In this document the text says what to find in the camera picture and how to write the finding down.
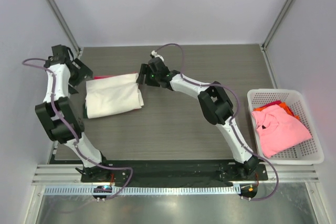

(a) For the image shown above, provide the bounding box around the white green printed t-shirt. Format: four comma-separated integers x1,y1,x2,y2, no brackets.
85,73,144,119

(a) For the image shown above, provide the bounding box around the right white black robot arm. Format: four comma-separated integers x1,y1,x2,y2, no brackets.
136,57,259,180

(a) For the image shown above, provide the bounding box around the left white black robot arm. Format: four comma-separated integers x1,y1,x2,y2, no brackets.
35,45,112,182

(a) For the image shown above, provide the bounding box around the folded magenta t-shirt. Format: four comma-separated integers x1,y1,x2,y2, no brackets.
93,76,112,80

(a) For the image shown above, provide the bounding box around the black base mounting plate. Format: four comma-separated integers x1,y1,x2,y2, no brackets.
76,159,268,188

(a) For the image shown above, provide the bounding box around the orange t-shirt in basket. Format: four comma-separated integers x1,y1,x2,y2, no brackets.
254,100,300,121

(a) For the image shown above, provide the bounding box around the pink t-shirt in basket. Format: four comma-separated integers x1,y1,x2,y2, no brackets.
251,105,312,158

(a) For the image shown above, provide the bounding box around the white plastic laundry basket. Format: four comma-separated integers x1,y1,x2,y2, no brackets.
247,89,324,165

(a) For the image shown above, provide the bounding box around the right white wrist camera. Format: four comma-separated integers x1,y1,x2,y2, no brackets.
150,50,164,62

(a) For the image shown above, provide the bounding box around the left aluminium frame post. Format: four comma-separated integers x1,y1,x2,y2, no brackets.
46,0,81,55

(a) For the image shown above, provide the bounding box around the aluminium frame post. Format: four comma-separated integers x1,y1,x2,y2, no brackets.
46,0,81,55
261,0,312,50

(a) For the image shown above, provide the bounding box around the white slotted cable duct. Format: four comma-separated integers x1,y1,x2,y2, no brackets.
44,185,240,196

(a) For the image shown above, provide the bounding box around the right aluminium frame post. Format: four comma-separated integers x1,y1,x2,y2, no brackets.
261,0,312,50

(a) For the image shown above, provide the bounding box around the aluminium front rail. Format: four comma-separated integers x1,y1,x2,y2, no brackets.
32,161,318,188

